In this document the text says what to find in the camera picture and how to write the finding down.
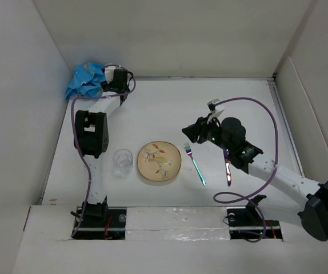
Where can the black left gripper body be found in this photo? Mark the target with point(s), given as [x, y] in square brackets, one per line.
[106, 85]

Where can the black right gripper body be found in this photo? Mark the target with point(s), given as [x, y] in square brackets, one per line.
[211, 132]

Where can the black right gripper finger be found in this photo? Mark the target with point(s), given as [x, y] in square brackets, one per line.
[191, 129]
[190, 134]

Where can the blue space-print cloth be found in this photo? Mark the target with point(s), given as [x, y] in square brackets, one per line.
[86, 81]

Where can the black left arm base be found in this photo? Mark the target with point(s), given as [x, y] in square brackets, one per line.
[99, 222]

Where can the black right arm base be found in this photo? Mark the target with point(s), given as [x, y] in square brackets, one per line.
[245, 223]

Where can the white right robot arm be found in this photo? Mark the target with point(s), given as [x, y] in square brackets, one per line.
[310, 196]

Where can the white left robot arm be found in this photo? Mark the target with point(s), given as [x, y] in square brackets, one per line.
[89, 117]

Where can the iridescent fork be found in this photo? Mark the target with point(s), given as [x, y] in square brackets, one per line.
[190, 154]

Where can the iridescent knife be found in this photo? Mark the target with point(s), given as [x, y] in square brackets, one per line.
[227, 166]

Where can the beige bird-pattern plate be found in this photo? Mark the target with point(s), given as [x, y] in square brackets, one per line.
[159, 161]

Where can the clear plastic cup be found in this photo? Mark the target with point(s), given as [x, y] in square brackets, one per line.
[123, 162]

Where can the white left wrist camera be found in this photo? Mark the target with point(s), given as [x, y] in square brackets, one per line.
[108, 72]

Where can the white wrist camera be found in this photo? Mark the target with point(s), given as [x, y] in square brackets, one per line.
[108, 72]
[216, 109]

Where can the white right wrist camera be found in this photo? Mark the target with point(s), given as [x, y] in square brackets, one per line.
[216, 109]

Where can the aluminium rail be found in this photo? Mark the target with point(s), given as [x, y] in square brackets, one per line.
[286, 131]

